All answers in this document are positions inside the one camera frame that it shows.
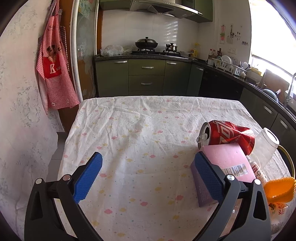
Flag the green kitchen cabinets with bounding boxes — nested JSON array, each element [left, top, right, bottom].
[[94, 55, 295, 150]]

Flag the pink purple box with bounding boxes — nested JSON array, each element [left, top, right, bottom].
[[191, 143, 255, 207]]

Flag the small white tube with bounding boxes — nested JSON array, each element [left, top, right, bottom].
[[246, 155, 267, 186]]

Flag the crushed red soda can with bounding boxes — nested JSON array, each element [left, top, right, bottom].
[[196, 120, 255, 155]]

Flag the white floral tablecloth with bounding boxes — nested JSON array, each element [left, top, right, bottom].
[[58, 96, 261, 240]]

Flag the clear plastic bottle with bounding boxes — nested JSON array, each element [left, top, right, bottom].
[[250, 128, 280, 168]]

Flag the clear plastic wrapper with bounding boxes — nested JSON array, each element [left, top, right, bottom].
[[268, 202, 290, 235]]

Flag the blue bin with yellow rim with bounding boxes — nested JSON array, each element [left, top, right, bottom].
[[277, 145, 295, 178]]

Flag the dark pan in sink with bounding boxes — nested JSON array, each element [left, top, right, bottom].
[[262, 89, 281, 102]]

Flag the chrome faucet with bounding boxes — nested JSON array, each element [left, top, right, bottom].
[[283, 73, 296, 108]]

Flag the wooden cutting board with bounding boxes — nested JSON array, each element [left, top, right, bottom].
[[262, 69, 290, 96]]

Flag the white dish rack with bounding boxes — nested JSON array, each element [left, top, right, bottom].
[[213, 55, 246, 76]]

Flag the red checkered apron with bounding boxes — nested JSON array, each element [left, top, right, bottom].
[[36, 1, 80, 113]]

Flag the white plastic bag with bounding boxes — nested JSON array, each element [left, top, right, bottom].
[[100, 45, 124, 57]]

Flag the small steel pot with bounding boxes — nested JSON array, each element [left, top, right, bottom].
[[165, 43, 178, 53]]

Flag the black wok with lid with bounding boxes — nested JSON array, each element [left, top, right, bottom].
[[135, 37, 158, 50]]

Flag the steel range hood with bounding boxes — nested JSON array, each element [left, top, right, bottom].
[[129, 1, 203, 19]]

